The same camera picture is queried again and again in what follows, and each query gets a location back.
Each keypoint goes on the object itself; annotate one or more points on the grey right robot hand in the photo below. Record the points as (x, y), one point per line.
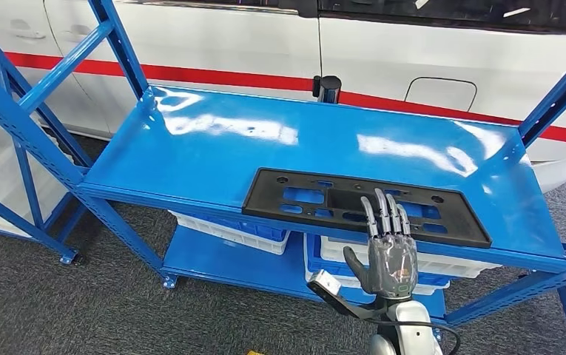
(393, 264)

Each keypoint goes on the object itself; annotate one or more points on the black plastic plate bracket part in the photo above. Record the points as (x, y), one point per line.
(263, 201)

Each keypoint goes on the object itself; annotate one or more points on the yellow floor tape square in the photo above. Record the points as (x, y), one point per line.
(253, 353)

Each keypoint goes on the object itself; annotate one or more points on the white car with red stripe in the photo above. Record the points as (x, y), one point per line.
(214, 44)

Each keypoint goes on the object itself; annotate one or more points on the black cylindrical post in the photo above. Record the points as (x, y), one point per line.
(327, 89)

